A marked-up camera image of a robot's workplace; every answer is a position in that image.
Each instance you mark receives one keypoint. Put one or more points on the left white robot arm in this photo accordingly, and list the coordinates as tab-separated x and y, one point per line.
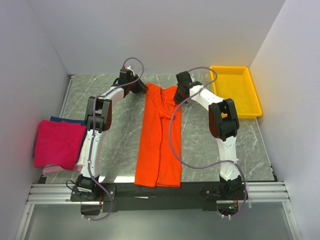
98	120

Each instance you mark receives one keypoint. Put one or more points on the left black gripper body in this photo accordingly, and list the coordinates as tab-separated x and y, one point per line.
135	85

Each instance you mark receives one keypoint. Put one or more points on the folded navy t shirt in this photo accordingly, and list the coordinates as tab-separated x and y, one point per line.
71	121

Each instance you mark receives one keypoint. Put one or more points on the yellow plastic tray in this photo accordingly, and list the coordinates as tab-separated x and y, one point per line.
235	82

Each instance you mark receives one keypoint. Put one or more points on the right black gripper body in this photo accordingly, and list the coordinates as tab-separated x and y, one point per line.
178	96

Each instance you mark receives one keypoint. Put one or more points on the orange t shirt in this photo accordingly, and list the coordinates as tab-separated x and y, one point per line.
157	165

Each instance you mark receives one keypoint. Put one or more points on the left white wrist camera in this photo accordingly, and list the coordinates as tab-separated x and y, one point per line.
130	67

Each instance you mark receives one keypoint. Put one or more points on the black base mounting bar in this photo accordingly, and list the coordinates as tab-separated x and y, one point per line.
190	195

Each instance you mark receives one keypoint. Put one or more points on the folded magenta t shirt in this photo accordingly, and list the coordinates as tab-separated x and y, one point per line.
58	143

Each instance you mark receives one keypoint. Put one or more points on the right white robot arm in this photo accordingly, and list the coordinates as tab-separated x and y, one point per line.
223	125

